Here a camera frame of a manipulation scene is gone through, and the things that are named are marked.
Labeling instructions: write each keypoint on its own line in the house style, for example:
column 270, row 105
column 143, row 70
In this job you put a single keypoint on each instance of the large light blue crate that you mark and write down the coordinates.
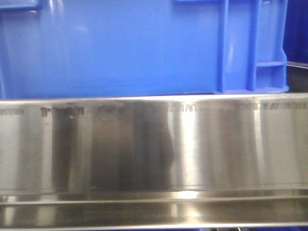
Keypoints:
column 112, row 48

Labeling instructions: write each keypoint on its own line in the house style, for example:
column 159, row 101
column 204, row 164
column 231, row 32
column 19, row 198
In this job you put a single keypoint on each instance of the dark blue crate upper right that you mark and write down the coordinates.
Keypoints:
column 296, row 31

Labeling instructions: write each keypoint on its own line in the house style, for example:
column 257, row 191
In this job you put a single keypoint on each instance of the stainless steel shelf rail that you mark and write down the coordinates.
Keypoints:
column 169, row 162

